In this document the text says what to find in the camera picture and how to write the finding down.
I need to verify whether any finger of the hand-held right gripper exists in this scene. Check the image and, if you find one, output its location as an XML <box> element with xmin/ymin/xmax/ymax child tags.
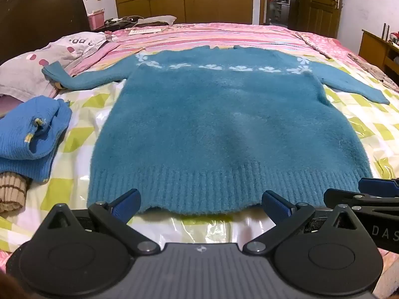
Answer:
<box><xmin>324</xmin><ymin>188</ymin><xmax>399</xmax><ymax>214</ymax></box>
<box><xmin>358</xmin><ymin>177</ymin><xmax>399</xmax><ymax>197</ymax></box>

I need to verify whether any dark bedside table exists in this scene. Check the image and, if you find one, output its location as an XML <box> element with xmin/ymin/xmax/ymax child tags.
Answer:
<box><xmin>94</xmin><ymin>18</ymin><xmax>139</xmax><ymax>33</ymax></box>

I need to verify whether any blue knit sweater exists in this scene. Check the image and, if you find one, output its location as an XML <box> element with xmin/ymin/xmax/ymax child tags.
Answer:
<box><xmin>0</xmin><ymin>96</ymin><xmax>73</xmax><ymax>184</ymax></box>

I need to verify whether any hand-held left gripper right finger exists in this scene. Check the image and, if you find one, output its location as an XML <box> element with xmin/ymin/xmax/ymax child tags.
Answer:
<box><xmin>243</xmin><ymin>190</ymin><xmax>364</xmax><ymax>254</ymax></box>

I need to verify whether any beige ribbed cloth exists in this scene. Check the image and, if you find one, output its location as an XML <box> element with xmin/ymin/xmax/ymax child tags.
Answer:
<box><xmin>0</xmin><ymin>171</ymin><xmax>28</xmax><ymax>214</ymax></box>

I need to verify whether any pink striped bedsheet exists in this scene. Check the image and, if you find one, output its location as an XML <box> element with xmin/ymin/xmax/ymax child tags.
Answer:
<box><xmin>67</xmin><ymin>22</ymin><xmax>312</xmax><ymax>78</ymax></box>

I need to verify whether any wooden door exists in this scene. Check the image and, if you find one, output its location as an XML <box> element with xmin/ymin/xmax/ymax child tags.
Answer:
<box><xmin>288</xmin><ymin>0</ymin><xmax>344</xmax><ymax>39</ymax></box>

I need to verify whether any wooden desk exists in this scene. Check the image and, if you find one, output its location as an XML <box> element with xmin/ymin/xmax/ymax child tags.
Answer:
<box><xmin>358</xmin><ymin>29</ymin><xmax>399</xmax><ymax>83</ymax></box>

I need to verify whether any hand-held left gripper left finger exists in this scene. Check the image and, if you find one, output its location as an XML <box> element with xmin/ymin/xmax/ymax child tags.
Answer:
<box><xmin>40</xmin><ymin>189</ymin><xmax>161</xmax><ymax>255</ymax></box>

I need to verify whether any brown patterned cloth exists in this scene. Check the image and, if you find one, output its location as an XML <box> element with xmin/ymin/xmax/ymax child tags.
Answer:
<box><xmin>347</xmin><ymin>51</ymin><xmax>399</xmax><ymax>93</ymax></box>

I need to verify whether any white paper sheet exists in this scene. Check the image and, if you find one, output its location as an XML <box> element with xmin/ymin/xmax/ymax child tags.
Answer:
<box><xmin>129</xmin><ymin>26</ymin><xmax>163</xmax><ymax>35</ymax></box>

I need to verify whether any wooden wardrobe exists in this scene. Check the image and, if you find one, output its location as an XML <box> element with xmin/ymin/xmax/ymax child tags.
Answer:
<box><xmin>112</xmin><ymin>0</ymin><xmax>254</xmax><ymax>25</ymax></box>

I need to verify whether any teal fuzzy sweater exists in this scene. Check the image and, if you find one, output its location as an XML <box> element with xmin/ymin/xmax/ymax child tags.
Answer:
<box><xmin>41</xmin><ymin>45</ymin><xmax>391</xmax><ymax>216</ymax></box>

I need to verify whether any grey pillow with pink dots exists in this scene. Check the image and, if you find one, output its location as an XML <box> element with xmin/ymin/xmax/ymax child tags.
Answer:
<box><xmin>0</xmin><ymin>31</ymin><xmax>108</xmax><ymax>102</ymax></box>

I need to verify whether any pink storage box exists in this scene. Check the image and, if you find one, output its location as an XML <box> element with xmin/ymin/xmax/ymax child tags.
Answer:
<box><xmin>88</xmin><ymin>9</ymin><xmax>106</xmax><ymax>32</ymax></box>

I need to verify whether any pink floral quilt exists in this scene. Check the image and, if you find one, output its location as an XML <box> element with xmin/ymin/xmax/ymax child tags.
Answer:
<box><xmin>295</xmin><ymin>31</ymin><xmax>362</xmax><ymax>61</ymax></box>

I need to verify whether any dark wooden headboard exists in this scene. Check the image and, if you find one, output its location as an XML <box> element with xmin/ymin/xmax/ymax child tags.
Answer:
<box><xmin>0</xmin><ymin>0</ymin><xmax>91</xmax><ymax>66</ymax></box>

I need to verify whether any grey cloth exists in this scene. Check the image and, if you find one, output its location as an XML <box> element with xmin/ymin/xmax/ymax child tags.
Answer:
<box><xmin>135</xmin><ymin>15</ymin><xmax>175</xmax><ymax>27</ymax></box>

